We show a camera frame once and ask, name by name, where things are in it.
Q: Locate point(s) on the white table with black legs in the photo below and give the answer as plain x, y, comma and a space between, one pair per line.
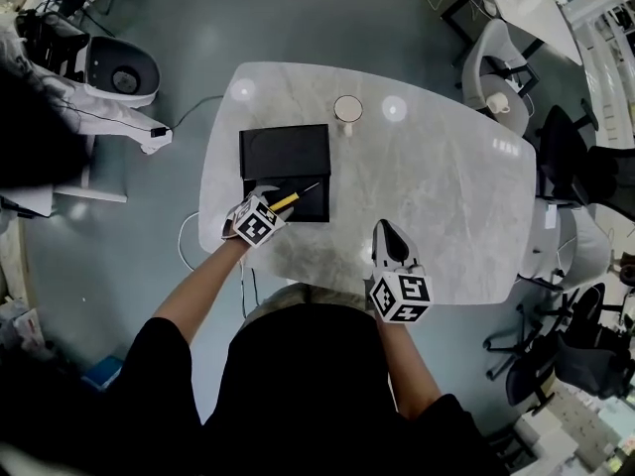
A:
526, 3

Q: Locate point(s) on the person's left forearm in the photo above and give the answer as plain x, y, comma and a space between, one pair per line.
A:
198, 295

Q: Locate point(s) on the person's black shirt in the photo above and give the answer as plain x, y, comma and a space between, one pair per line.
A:
307, 394

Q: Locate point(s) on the white side table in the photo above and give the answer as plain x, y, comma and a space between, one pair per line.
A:
25, 199

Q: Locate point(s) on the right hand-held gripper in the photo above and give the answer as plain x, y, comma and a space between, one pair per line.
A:
402, 293

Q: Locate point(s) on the person's right forearm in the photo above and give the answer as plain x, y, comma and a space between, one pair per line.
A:
412, 365

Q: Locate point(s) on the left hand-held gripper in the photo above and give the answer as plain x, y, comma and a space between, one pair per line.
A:
255, 226

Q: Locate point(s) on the white shelving unit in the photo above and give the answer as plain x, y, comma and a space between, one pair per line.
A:
605, 28

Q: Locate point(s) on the white paper tag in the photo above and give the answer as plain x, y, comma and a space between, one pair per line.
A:
551, 216

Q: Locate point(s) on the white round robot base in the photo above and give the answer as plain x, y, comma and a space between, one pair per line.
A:
106, 62

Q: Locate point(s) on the black box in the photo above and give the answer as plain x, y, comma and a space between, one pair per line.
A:
285, 152

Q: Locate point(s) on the grey shell chair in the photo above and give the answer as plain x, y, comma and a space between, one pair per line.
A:
585, 246
488, 57

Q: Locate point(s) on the blue crate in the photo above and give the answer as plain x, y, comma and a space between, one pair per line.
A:
104, 372

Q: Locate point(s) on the small white cup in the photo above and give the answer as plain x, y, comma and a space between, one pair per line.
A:
497, 102

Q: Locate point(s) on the white mug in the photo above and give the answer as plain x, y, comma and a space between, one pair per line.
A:
347, 109

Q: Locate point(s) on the black mesh office chair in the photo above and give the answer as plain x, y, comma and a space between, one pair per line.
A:
570, 156
585, 355

